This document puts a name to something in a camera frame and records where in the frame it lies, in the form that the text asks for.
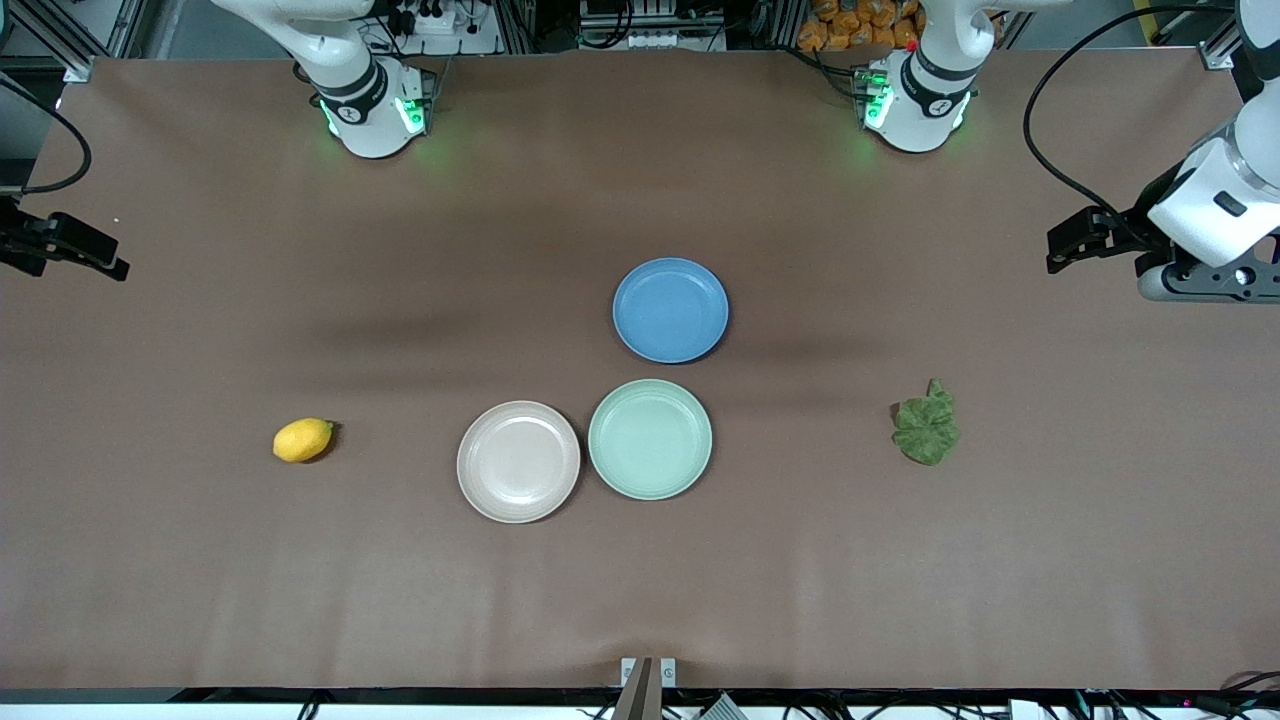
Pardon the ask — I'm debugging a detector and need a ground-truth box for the green lettuce leaf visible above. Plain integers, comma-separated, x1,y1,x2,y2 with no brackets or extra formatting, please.
891,378,961,467

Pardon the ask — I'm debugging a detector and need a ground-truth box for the yellow lemon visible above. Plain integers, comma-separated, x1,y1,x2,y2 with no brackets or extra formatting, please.
272,417,336,464

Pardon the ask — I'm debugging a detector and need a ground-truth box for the orange snack bag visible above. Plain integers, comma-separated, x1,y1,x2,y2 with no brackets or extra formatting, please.
798,0,926,53

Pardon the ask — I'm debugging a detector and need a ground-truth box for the white power strip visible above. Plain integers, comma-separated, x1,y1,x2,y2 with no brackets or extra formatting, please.
384,4,483,38

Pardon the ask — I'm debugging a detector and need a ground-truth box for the table cover sheet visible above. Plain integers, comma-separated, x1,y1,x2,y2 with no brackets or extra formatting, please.
0,48,1280,693

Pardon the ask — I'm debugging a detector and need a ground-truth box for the blue plate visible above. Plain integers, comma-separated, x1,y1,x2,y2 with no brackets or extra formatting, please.
612,257,731,365

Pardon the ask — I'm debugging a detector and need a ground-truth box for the beige plate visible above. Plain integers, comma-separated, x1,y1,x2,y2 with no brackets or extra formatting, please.
456,400,582,524

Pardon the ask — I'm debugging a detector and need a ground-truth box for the light green plate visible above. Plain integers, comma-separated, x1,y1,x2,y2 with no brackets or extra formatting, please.
587,378,714,501

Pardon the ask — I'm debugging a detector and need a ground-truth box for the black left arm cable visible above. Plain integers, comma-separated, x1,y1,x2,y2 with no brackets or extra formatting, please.
1021,5,1241,247

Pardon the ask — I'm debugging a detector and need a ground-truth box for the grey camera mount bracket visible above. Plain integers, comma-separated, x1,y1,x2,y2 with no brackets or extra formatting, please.
614,655,681,720

